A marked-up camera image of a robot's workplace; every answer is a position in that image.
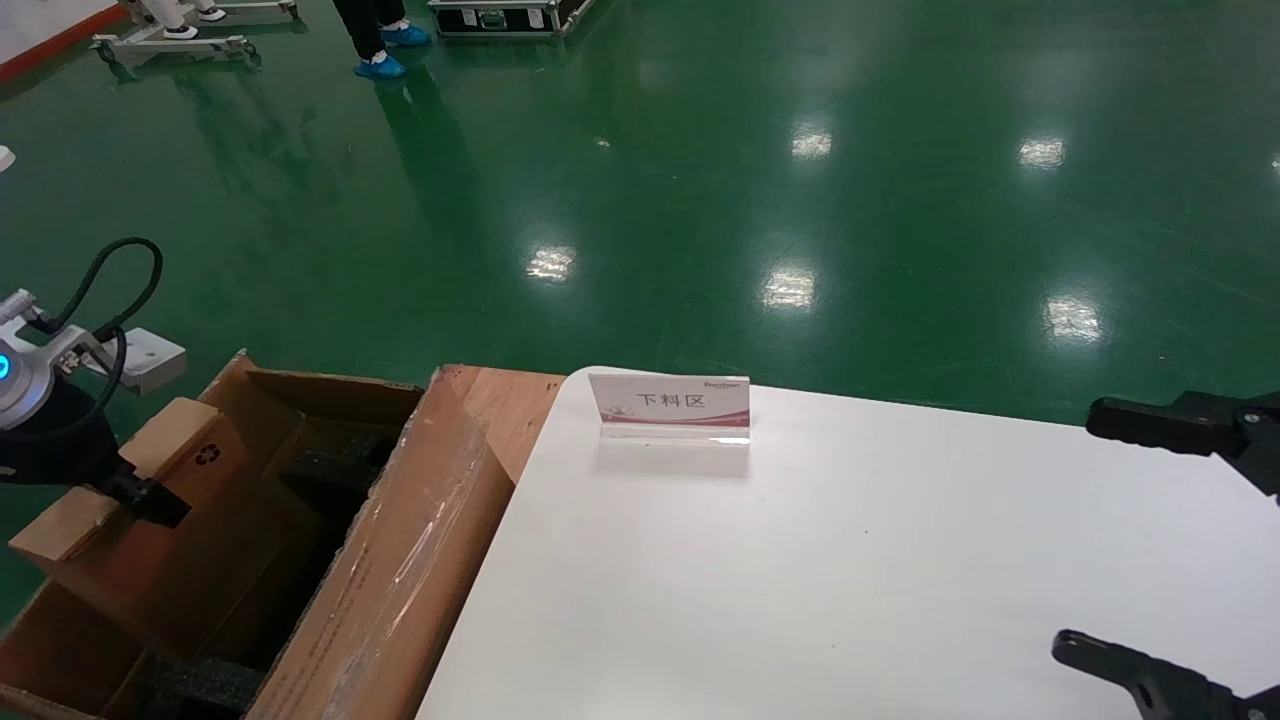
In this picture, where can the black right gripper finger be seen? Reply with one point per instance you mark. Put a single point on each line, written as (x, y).
(1150, 425)
(1170, 690)

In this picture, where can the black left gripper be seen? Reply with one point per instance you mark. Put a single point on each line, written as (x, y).
(60, 450)

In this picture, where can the small cardboard box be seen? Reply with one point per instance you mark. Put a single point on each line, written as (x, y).
(200, 560)

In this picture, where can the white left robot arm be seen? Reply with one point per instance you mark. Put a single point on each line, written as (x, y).
(20, 385)

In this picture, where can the large cardboard box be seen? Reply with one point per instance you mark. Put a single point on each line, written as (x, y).
(420, 560)

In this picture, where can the black foam insert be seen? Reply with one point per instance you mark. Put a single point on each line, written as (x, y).
(200, 685)

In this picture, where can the small white object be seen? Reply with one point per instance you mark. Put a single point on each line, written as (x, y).
(5, 158)

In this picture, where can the white wheeled stand base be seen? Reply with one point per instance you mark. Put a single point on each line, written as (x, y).
(170, 45)
(250, 8)

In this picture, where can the acrylic sign with chinese text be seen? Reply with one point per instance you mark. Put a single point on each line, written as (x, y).
(670, 400)

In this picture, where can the blue shoe cover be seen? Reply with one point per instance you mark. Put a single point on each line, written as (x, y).
(408, 35)
(380, 68)

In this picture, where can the person legs black trousers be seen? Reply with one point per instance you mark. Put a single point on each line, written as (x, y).
(365, 25)

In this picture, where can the black flight case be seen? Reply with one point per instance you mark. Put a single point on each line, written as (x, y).
(500, 18)

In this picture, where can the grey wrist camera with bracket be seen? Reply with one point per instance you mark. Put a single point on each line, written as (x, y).
(150, 360)

